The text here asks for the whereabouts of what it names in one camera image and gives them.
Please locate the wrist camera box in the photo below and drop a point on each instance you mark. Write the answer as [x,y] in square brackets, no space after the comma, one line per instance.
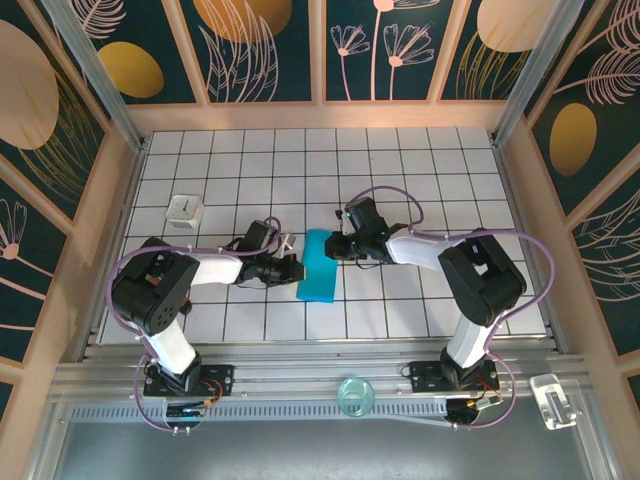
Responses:
[340,215]
[288,242]

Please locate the clear glass cup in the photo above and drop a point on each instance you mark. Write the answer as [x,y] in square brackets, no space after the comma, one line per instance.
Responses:
[356,397]

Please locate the wall panel yellow oval feather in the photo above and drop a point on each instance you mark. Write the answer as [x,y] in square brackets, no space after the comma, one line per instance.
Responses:
[130,70]

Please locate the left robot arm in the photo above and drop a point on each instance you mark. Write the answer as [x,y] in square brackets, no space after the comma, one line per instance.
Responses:
[150,285]

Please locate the wall panel orange circle leaves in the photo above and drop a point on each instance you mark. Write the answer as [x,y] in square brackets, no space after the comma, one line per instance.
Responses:
[240,50]

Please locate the wall panel cream circle stems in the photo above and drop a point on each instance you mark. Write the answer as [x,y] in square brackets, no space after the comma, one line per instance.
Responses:
[500,25]

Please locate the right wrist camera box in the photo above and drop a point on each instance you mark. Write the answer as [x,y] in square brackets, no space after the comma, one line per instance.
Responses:
[340,215]

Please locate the blue paper sheet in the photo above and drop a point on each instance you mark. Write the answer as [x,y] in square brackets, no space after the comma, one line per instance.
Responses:
[317,270]

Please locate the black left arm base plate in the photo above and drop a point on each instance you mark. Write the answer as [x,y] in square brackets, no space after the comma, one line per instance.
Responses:
[220,380]

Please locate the aluminium table edge rail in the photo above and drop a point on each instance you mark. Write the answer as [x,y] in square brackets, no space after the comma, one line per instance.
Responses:
[115,240]
[530,250]

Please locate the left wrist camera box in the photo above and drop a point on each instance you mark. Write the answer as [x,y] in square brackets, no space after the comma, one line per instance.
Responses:
[288,242]

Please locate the wall panel yellow oval fern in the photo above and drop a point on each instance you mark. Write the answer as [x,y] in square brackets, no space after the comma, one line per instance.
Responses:
[575,140]

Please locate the wall panel single flower outline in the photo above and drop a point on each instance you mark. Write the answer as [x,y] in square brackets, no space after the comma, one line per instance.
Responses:
[20,280]

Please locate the white square alarm clock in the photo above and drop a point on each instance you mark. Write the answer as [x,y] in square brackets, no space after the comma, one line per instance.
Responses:
[184,211]

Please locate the wall panel large cream disc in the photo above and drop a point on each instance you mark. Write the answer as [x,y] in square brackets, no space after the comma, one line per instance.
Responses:
[30,90]

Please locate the wall panel pink leaf outlines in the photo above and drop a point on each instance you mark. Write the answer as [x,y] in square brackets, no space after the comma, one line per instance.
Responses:
[610,260]

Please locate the clear acrylic bracket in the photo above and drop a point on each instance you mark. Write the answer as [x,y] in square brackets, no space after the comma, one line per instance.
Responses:
[555,400]

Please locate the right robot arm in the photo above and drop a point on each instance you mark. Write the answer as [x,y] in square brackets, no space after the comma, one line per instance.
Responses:
[480,280]

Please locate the aluminium frame post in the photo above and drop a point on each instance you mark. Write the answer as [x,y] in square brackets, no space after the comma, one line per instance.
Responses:
[97,75]
[535,75]

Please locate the wide aluminium mounting rail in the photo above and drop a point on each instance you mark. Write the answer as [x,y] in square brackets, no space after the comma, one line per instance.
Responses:
[300,370]

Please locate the grey sheet metal cover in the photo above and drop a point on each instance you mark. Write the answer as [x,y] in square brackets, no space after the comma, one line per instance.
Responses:
[300,450]

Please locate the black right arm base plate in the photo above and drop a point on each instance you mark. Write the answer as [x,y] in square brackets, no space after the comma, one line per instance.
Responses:
[425,377]

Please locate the wall panel pink flowers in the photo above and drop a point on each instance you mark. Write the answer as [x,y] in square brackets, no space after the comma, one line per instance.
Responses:
[360,30]

